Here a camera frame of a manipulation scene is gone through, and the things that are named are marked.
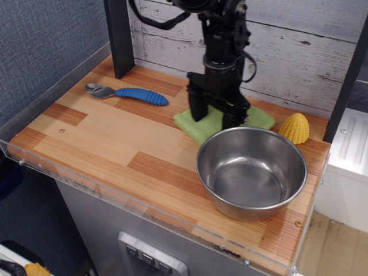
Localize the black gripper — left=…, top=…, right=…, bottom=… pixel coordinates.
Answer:
left=187, top=62, right=250, bottom=130

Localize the green towel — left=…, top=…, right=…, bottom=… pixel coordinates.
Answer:
left=173, top=106, right=275, bottom=145

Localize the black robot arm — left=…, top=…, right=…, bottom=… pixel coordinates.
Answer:
left=173, top=1, right=251, bottom=129

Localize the stainless steel bowl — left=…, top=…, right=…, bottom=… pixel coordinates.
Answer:
left=196, top=126, right=308, bottom=221

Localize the yellow toy corn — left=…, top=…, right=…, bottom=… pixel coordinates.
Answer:
left=278, top=113, right=309, bottom=144

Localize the grey toy cabinet front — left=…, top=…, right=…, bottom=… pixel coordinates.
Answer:
left=57, top=182, right=298, bottom=275

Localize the silver button panel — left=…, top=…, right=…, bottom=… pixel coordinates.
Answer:
left=118, top=231, right=189, bottom=275

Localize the yellow object bottom left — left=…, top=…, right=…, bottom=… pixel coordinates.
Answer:
left=24, top=263, right=51, bottom=276

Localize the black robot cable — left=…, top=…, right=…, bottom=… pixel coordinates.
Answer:
left=128, top=0, right=258, bottom=83

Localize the blue handled metal spoon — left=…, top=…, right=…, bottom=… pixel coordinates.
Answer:
left=85, top=83, right=169, bottom=106

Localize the black right post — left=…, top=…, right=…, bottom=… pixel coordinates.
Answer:
left=323, top=18, right=367, bottom=143

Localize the white aluminium rail block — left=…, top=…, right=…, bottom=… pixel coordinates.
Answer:
left=315, top=108, right=367, bottom=232

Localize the black braided cable bottom left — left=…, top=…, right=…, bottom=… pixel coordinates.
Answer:
left=0, top=258, right=26, bottom=276

